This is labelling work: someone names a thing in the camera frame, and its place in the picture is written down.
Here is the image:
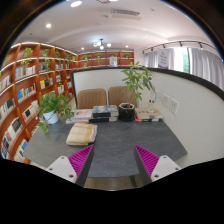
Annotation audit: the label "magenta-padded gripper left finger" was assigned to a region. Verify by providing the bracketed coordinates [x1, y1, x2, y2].
[45, 143, 95, 188]

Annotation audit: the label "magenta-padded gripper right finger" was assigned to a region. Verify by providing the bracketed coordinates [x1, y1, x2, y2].
[133, 144, 183, 186]

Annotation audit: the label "cream yellow-striped towel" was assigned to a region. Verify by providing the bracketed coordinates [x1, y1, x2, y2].
[65, 122, 99, 147]

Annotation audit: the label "white thick book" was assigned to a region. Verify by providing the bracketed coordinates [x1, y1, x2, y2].
[65, 117, 91, 125]

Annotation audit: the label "stack of small books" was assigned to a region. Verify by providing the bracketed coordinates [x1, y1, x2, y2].
[134, 107, 165, 123]

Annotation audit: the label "white face-print book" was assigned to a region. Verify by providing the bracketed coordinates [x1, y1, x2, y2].
[70, 108, 94, 121]

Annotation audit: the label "thick blue-spine book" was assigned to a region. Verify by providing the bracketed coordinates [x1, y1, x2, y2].
[89, 115, 119, 124]
[91, 104, 120, 118]

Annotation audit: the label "pothos plant in white pot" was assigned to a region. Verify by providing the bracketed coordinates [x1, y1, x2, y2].
[35, 91, 75, 134]

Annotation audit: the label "tall plant in black pot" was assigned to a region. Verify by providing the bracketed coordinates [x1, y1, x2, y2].
[118, 60, 157, 123]

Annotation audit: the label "white standing sign card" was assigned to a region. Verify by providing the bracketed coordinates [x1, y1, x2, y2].
[147, 91, 157, 109]

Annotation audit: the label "brown leather chair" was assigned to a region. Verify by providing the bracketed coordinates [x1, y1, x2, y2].
[76, 87, 108, 110]
[107, 85, 138, 108]

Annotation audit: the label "orange wooden bookshelf unit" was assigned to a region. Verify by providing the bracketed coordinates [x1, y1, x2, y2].
[0, 41, 135, 164]

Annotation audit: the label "white hanging banner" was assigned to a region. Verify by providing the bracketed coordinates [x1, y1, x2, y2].
[157, 49, 169, 70]

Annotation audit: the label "white framed shelf sign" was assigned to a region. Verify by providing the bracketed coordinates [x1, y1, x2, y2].
[109, 55, 119, 68]

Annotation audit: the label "white curtains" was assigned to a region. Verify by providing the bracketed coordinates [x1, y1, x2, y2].
[143, 47, 224, 91]

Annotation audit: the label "multi-bulb ceiling lamp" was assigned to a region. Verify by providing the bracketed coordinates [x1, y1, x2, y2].
[93, 38, 113, 51]

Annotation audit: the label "ceiling air vent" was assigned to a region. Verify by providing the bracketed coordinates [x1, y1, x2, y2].
[109, 8, 141, 18]

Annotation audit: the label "recessed ceiling lights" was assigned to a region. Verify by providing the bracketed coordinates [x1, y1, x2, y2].
[44, 0, 131, 50]

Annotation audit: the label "white wall socket plate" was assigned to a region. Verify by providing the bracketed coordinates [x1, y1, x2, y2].
[169, 98, 180, 115]
[162, 94, 172, 109]

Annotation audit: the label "black track light rail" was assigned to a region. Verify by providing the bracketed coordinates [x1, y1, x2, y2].
[141, 39, 218, 54]

